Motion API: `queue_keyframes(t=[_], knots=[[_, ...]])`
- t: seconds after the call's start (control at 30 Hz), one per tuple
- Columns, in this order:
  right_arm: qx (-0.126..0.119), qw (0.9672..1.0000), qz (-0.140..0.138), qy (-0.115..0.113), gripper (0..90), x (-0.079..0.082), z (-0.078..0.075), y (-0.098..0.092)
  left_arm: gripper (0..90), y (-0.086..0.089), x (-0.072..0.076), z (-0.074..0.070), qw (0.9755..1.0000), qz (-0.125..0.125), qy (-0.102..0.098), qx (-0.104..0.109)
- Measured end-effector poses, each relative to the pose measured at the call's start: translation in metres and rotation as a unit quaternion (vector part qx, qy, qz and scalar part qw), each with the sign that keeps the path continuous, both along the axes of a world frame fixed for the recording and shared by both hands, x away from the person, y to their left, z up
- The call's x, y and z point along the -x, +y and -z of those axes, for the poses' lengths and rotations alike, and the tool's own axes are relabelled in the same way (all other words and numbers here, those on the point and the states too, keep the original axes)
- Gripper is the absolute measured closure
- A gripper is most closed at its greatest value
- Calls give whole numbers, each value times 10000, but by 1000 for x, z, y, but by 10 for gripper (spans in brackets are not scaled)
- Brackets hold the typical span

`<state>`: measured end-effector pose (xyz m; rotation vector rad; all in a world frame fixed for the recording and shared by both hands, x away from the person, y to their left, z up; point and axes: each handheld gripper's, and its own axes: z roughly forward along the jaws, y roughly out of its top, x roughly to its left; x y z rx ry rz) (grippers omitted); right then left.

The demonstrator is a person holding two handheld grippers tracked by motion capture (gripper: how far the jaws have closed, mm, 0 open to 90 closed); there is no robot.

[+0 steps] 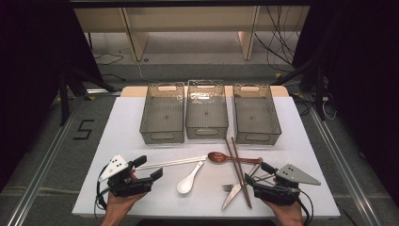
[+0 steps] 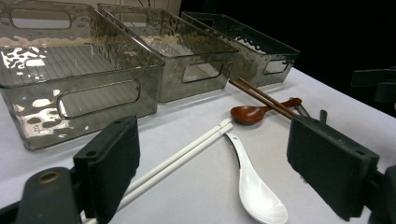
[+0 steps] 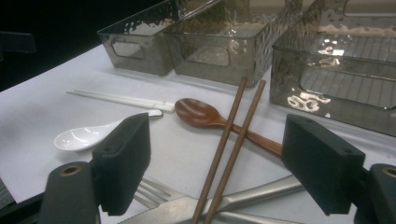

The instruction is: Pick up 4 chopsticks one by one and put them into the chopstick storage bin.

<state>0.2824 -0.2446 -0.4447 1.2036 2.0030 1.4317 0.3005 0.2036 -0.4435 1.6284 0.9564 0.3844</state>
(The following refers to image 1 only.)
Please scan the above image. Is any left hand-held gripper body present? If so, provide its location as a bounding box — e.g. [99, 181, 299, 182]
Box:
[98, 153, 154, 198]

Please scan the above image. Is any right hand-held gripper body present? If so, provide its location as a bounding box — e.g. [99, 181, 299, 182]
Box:
[253, 163, 322, 206]

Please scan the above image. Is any metal fork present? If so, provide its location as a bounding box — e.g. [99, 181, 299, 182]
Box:
[221, 174, 275, 193]

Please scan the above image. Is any metal knife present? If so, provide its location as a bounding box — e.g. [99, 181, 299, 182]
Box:
[221, 157, 263, 211]

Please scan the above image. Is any white ceramic spoon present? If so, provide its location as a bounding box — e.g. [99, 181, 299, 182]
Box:
[176, 160, 205, 195]

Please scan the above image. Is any brown wooden chopstick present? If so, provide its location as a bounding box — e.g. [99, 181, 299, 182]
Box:
[231, 136, 253, 209]
[223, 137, 248, 202]

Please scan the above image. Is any brown wooden spoon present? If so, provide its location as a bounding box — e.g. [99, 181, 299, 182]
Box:
[207, 152, 263, 165]

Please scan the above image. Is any grey transparent plastic bin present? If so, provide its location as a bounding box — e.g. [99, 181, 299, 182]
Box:
[139, 82, 186, 145]
[232, 83, 282, 146]

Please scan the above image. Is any clear transparent plastic bin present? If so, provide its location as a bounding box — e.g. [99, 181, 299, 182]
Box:
[185, 79, 230, 140]

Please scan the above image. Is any person's right hand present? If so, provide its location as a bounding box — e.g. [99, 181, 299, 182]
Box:
[263, 201, 305, 222]

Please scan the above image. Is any person's left hand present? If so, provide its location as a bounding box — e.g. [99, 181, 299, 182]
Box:
[103, 191, 147, 220]

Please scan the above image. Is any white table mat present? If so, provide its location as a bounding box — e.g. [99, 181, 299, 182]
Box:
[72, 95, 342, 219]

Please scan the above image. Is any black metal stand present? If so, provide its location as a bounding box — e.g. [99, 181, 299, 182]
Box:
[271, 56, 327, 121]

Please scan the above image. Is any black tripod stand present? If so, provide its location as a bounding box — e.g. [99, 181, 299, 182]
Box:
[57, 67, 117, 126]

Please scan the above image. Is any black curtain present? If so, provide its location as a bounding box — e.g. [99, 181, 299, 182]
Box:
[0, 0, 105, 189]
[293, 0, 399, 208]

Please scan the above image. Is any beige wooden desk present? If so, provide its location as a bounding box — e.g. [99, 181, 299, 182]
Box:
[73, 5, 311, 62]

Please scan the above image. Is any right hand-held gripper cable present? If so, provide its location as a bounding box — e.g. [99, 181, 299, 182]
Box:
[295, 187, 314, 226]

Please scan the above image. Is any hand-held gripper cable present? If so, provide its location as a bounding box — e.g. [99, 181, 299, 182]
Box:
[295, 187, 314, 226]
[93, 166, 111, 219]

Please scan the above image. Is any left hand-held gripper cable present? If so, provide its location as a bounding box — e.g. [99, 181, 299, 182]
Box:
[93, 166, 111, 219]

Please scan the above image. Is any aluminium floor rail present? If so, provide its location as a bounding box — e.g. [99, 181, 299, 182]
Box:
[6, 103, 83, 226]
[309, 106, 382, 226]

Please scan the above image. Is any white floor cable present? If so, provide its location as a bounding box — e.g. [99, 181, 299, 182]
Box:
[135, 60, 152, 83]

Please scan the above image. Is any black floor cable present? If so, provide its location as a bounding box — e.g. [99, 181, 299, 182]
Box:
[93, 52, 125, 66]

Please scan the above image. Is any bundle of black cables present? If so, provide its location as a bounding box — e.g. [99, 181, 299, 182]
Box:
[253, 6, 302, 73]

